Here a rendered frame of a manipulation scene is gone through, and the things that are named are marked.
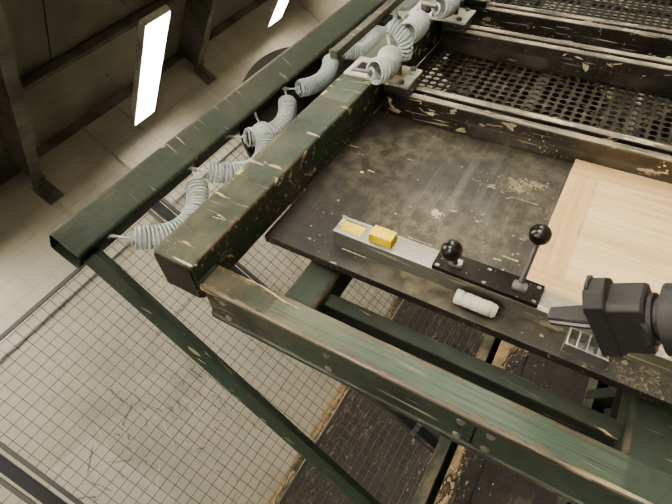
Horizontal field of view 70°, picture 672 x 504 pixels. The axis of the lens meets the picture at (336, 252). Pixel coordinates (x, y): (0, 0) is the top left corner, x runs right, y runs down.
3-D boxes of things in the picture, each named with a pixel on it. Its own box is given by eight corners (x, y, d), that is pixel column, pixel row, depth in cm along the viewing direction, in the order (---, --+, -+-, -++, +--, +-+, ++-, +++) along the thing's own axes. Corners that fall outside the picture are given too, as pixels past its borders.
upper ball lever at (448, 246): (462, 277, 92) (457, 261, 79) (443, 270, 93) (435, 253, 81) (469, 259, 92) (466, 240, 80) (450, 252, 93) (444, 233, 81)
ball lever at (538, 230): (526, 300, 85) (554, 230, 80) (505, 291, 87) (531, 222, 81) (529, 293, 88) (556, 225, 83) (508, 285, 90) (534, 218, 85)
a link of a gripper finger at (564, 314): (553, 307, 69) (600, 308, 64) (547, 324, 67) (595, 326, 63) (549, 299, 68) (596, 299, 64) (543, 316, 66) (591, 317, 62)
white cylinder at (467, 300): (451, 305, 91) (492, 322, 88) (453, 296, 89) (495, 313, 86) (457, 294, 93) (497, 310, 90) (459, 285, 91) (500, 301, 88)
